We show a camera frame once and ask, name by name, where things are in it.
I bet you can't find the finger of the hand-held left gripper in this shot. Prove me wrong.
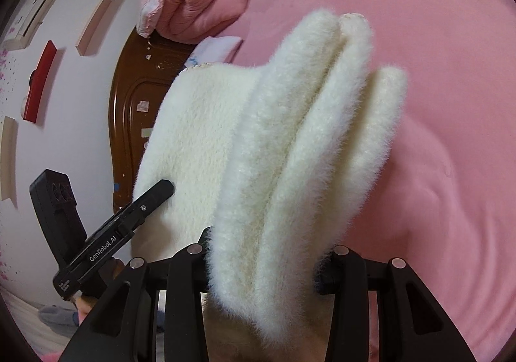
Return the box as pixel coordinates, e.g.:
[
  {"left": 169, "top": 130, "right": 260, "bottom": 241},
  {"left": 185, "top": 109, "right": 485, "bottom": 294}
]
[{"left": 118, "top": 179, "right": 175, "bottom": 231}]

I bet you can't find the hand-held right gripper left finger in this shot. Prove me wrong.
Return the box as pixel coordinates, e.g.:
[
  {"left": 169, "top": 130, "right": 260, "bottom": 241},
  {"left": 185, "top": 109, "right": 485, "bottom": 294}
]
[{"left": 58, "top": 227, "right": 214, "bottom": 362}]

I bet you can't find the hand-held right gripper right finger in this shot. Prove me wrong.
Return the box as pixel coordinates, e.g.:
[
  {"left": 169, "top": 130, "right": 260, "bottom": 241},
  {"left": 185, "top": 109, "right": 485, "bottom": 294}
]
[{"left": 314, "top": 245, "right": 476, "bottom": 362}]

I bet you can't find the white fluffy garment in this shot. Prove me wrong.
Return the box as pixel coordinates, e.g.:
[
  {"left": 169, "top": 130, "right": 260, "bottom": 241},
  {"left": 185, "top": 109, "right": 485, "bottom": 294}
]
[{"left": 131, "top": 9, "right": 409, "bottom": 362}]

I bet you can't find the brown wooden headboard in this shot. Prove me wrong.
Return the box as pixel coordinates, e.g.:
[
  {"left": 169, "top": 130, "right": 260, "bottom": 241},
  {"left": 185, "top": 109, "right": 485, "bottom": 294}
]
[{"left": 109, "top": 21, "right": 202, "bottom": 218}]

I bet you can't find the grey slipper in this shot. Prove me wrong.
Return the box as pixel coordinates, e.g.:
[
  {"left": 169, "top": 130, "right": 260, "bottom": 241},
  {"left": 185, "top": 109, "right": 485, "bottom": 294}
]
[{"left": 38, "top": 305, "right": 79, "bottom": 326}]

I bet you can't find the white folded cloth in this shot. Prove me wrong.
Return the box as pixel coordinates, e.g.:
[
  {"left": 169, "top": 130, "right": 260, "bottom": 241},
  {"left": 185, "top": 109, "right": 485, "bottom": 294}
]
[{"left": 187, "top": 36, "right": 243, "bottom": 68}]

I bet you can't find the white air conditioner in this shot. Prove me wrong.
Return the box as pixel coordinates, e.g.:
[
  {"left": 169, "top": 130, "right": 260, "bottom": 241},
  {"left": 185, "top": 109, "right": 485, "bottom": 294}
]
[{"left": 2, "top": 0, "right": 81, "bottom": 50}]

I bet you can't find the pink bed sheet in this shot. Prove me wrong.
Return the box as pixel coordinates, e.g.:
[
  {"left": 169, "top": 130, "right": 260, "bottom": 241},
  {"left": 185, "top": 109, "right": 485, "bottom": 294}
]
[{"left": 234, "top": 0, "right": 516, "bottom": 362}]

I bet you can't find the beige wall shelf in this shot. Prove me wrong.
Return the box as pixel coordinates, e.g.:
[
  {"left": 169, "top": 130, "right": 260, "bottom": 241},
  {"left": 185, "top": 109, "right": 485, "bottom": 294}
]
[
  {"left": 0, "top": 116, "right": 19, "bottom": 201},
  {"left": 76, "top": 0, "right": 113, "bottom": 57}
]

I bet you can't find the red wall shelf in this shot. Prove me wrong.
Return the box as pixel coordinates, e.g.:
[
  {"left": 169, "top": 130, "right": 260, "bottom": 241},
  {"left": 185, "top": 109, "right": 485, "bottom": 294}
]
[{"left": 23, "top": 40, "right": 57, "bottom": 123}]

